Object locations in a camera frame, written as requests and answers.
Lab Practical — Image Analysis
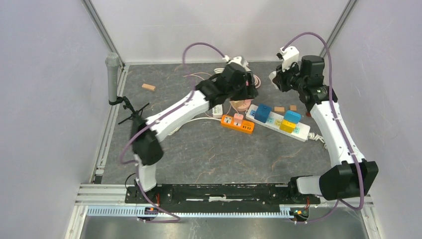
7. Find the light blue adapter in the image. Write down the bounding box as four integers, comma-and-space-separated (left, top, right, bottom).
284, 111, 302, 124

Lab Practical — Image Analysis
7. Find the yellow cube adapter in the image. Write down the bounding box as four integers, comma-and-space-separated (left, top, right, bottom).
279, 119, 296, 133

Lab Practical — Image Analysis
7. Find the pink round base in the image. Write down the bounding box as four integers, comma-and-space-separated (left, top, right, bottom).
230, 100, 252, 112

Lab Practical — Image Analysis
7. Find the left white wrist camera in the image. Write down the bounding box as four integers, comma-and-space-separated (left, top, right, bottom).
222, 55, 250, 71

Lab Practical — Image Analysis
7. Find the white cable duct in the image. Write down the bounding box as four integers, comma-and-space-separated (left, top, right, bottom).
86, 204, 317, 219

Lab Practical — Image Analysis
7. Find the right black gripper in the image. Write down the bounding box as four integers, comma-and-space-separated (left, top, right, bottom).
273, 60, 306, 93

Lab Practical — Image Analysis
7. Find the white coiled power cord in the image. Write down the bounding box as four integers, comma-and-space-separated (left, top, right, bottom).
168, 117, 221, 136

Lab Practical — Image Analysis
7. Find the orange power strip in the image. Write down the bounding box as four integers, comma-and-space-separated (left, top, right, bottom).
220, 115, 255, 134

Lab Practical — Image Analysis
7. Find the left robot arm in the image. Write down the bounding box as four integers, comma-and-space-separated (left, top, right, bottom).
130, 60, 258, 203

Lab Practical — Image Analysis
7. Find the dark blue cube adapter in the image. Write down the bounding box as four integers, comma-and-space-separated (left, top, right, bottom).
254, 104, 272, 123

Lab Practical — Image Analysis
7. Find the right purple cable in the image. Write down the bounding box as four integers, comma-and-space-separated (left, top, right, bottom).
283, 32, 365, 224

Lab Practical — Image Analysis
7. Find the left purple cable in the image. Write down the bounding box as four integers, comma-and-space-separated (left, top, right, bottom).
119, 42, 228, 224

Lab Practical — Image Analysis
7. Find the black tripod stand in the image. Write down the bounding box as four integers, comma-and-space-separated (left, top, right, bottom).
108, 96, 150, 125

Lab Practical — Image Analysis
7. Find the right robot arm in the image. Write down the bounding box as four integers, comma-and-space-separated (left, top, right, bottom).
269, 53, 379, 203

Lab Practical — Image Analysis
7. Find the long white power strip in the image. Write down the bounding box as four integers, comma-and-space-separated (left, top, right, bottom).
245, 105, 311, 142

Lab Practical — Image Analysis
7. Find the purple cable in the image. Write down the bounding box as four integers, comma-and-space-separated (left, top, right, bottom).
283, 32, 365, 224
119, 42, 228, 224

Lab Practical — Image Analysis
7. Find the pink charger plug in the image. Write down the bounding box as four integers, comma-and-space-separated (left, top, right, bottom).
233, 113, 244, 121

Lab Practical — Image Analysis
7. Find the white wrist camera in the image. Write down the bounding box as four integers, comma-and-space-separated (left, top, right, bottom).
222, 55, 250, 71
277, 46, 299, 71

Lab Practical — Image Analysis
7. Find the small white power strip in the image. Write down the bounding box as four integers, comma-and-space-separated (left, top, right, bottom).
211, 104, 223, 119

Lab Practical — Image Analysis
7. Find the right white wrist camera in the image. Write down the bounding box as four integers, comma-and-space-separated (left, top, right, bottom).
277, 46, 299, 71

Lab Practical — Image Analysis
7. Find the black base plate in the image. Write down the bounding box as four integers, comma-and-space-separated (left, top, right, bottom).
124, 183, 321, 214

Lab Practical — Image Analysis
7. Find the grey microphone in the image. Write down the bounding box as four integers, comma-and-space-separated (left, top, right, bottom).
105, 52, 120, 105

